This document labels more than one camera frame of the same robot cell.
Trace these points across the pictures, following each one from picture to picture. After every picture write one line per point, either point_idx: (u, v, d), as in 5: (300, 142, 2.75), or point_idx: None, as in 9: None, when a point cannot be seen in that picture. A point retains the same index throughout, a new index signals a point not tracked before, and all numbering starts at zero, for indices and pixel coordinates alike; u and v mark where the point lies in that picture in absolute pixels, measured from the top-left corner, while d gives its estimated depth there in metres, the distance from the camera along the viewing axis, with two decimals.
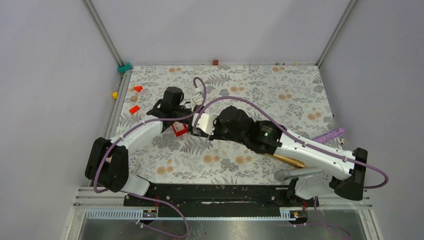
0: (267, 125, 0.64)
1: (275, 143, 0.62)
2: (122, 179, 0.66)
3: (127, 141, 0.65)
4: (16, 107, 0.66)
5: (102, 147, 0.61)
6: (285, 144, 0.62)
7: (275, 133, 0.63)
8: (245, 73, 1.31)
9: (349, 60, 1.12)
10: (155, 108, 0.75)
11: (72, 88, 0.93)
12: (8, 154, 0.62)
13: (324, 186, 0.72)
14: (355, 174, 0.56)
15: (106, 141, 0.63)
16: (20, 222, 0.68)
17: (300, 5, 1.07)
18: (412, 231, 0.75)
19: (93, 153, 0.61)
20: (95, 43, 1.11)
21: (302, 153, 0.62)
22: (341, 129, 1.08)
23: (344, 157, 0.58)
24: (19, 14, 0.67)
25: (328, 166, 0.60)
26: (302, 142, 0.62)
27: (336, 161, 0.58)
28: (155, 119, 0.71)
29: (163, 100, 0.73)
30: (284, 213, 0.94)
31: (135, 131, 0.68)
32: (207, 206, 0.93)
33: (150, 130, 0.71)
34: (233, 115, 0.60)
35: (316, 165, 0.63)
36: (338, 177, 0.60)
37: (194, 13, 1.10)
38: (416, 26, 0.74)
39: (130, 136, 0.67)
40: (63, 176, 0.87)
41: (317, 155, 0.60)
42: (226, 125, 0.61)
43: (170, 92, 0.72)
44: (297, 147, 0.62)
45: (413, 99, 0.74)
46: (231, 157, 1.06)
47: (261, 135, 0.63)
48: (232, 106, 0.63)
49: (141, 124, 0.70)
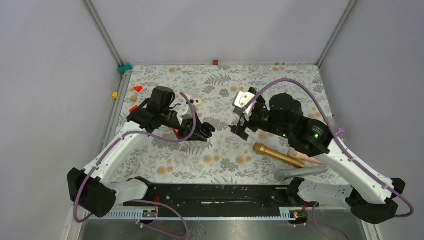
0: (318, 125, 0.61)
1: (323, 147, 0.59)
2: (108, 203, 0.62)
3: (101, 171, 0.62)
4: (16, 106, 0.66)
5: (79, 177, 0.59)
6: (332, 153, 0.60)
7: (324, 137, 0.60)
8: (245, 73, 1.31)
9: (349, 60, 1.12)
10: (141, 108, 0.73)
11: (71, 88, 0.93)
12: (7, 155, 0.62)
13: (338, 198, 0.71)
14: (389, 203, 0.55)
15: (80, 172, 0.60)
16: (20, 223, 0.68)
17: (300, 5, 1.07)
18: (412, 231, 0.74)
19: (70, 184, 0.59)
20: (95, 43, 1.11)
21: (344, 166, 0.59)
22: (341, 129, 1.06)
23: (386, 185, 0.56)
24: (18, 13, 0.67)
25: (364, 186, 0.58)
26: (351, 155, 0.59)
27: (376, 185, 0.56)
28: (134, 131, 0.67)
29: (151, 100, 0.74)
30: (284, 213, 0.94)
31: (111, 154, 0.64)
32: (206, 206, 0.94)
33: (129, 144, 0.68)
34: (287, 105, 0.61)
35: (351, 181, 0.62)
36: (368, 199, 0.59)
37: (194, 13, 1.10)
38: (416, 26, 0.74)
39: (106, 161, 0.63)
40: (63, 176, 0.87)
41: (359, 173, 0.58)
42: (277, 113, 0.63)
43: (159, 91, 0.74)
44: (343, 159, 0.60)
45: (414, 97, 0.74)
46: (231, 157, 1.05)
47: (309, 135, 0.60)
48: (288, 96, 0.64)
49: (119, 140, 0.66)
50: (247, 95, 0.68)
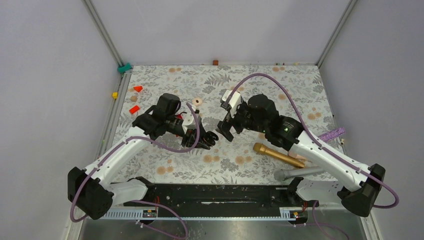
0: (289, 121, 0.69)
1: (294, 139, 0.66)
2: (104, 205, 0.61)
3: (102, 172, 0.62)
4: (16, 106, 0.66)
5: (79, 177, 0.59)
6: (302, 142, 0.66)
7: (295, 131, 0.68)
8: (245, 73, 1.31)
9: (349, 60, 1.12)
10: (146, 115, 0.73)
11: (71, 88, 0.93)
12: (8, 155, 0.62)
13: (331, 192, 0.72)
14: (365, 186, 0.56)
15: (81, 172, 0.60)
16: (20, 223, 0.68)
17: (300, 5, 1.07)
18: (412, 230, 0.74)
19: (70, 183, 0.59)
20: (95, 43, 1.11)
21: (317, 155, 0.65)
22: (341, 129, 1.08)
23: (358, 168, 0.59)
24: (18, 13, 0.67)
25: (339, 172, 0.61)
26: (319, 144, 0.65)
27: (348, 170, 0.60)
28: (138, 136, 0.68)
29: (157, 107, 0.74)
30: (284, 213, 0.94)
31: (114, 156, 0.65)
32: (207, 206, 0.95)
33: (132, 149, 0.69)
34: (261, 103, 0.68)
35: (328, 169, 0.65)
36: (348, 187, 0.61)
37: (194, 13, 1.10)
38: (416, 26, 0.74)
39: (107, 163, 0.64)
40: (62, 176, 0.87)
41: (331, 159, 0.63)
42: (254, 111, 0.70)
43: (165, 99, 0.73)
44: (313, 147, 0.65)
45: (414, 97, 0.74)
46: (231, 157, 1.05)
47: (281, 130, 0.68)
48: (263, 96, 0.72)
49: (122, 143, 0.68)
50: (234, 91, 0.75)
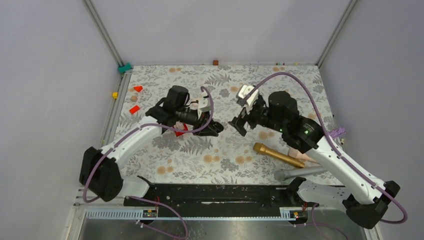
0: (310, 123, 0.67)
1: (314, 144, 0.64)
2: (115, 189, 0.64)
3: (118, 152, 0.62)
4: (16, 106, 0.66)
5: (94, 156, 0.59)
6: (321, 148, 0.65)
7: (315, 135, 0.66)
8: (245, 73, 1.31)
9: (349, 60, 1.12)
10: (156, 108, 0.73)
11: (72, 88, 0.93)
12: (7, 155, 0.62)
13: (336, 199, 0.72)
14: (378, 202, 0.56)
15: (97, 151, 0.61)
16: (20, 223, 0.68)
17: (301, 5, 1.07)
18: (411, 230, 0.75)
19: (84, 161, 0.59)
20: (95, 43, 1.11)
21: (333, 163, 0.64)
22: (341, 129, 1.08)
23: (375, 183, 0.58)
24: (18, 13, 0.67)
25: (353, 184, 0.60)
26: (339, 152, 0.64)
27: (364, 184, 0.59)
28: (152, 123, 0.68)
29: (167, 99, 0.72)
30: (283, 213, 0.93)
31: (128, 139, 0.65)
32: (207, 206, 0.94)
33: (145, 136, 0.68)
34: (284, 101, 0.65)
35: (341, 179, 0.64)
36: (359, 199, 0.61)
37: (194, 12, 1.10)
38: (416, 26, 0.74)
39: (123, 144, 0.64)
40: (62, 176, 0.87)
41: (348, 170, 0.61)
42: (274, 108, 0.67)
43: (174, 90, 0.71)
44: (331, 155, 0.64)
45: (414, 97, 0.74)
46: (231, 157, 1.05)
47: (301, 132, 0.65)
48: (286, 92, 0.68)
49: (137, 129, 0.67)
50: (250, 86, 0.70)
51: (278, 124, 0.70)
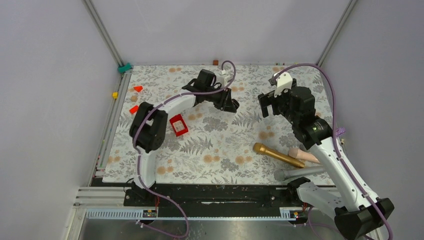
0: (322, 123, 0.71)
1: (317, 139, 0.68)
2: (158, 142, 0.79)
3: (166, 108, 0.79)
4: (16, 106, 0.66)
5: (147, 110, 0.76)
6: (324, 146, 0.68)
7: (323, 134, 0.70)
8: (245, 72, 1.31)
9: (349, 60, 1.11)
10: (189, 85, 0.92)
11: (72, 88, 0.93)
12: (8, 155, 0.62)
13: (329, 205, 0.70)
14: (363, 209, 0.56)
15: (149, 106, 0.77)
16: (21, 223, 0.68)
17: (301, 5, 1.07)
18: (411, 231, 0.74)
19: (139, 114, 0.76)
20: (95, 43, 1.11)
21: (331, 163, 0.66)
22: (341, 130, 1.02)
23: (366, 193, 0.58)
24: (17, 13, 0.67)
25: (345, 188, 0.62)
26: (339, 154, 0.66)
27: (355, 190, 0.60)
28: (189, 93, 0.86)
29: (197, 79, 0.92)
30: (284, 213, 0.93)
31: (174, 101, 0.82)
32: (207, 206, 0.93)
33: (184, 101, 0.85)
34: (304, 95, 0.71)
35: (335, 181, 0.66)
36: (348, 206, 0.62)
37: (194, 12, 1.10)
38: (416, 26, 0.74)
39: (169, 103, 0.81)
40: (63, 176, 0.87)
41: (343, 174, 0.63)
42: (292, 99, 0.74)
43: (204, 72, 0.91)
44: (331, 154, 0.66)
45: (414, 98, 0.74)
46: (231, 157, 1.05)
47: (310, 127, 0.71)
48: (309, 90, 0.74)
49: (178, 95, 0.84)
50: (286, 73, 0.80)
51: (293, 115, 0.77)
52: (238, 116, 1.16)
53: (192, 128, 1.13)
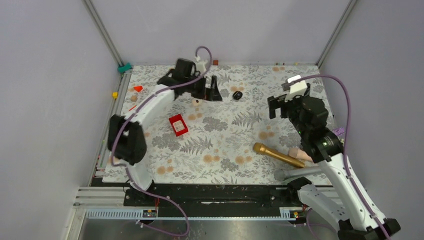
0: (332, 137, 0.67)
1: (327, 155, 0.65)
2: (141, 153, 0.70)
3: (140, 116, 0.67)
4: (16, 105, 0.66)
5: (119, 123, 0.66)
6: (333, 163, 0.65)
7: (333, 149, 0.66)
8: (245, 72, 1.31)
9: (349, 60, 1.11)
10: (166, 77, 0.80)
11: (71, 87, 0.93)
12: (7, 154, 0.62)
13: (333, 216, 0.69)
14: (370, 231, 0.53)
15: (121, 118, 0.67)
16: (20, 223, 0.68)
17: (301, 5, 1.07)
18: (411, 230, 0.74)
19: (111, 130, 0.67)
20: (94, 43, 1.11)
21: (340, 181, 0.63)
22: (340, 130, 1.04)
23: (374, 213, 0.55)
24: (17, 12, 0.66)
25: (352, 207, 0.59)
26: (350, 173, 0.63)
27: (363, 210, 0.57)
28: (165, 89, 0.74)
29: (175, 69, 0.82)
30: (284, 213, 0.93)
31: (147, 106, 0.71)
32: (207, 206, 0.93)
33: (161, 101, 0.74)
34: (315, 109, 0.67)
35: (343, 199, 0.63)
36: (355, 225, 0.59)
37: (194, 12, 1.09)
38: (416, 27, 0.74)
39: (143, 110, 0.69)
40: (62, 176, 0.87)
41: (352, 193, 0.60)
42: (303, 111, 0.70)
43: (182, 61, 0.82)
44: (340, 172, 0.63)
45: (414, 98, 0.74)
46: (231, 157, 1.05)
47: (320, 142, 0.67)
48: (322, 102, 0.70)
49: (153, 96, 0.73)
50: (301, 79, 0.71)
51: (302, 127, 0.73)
52: (238, 116, 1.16)
53: (192, 128, 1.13)
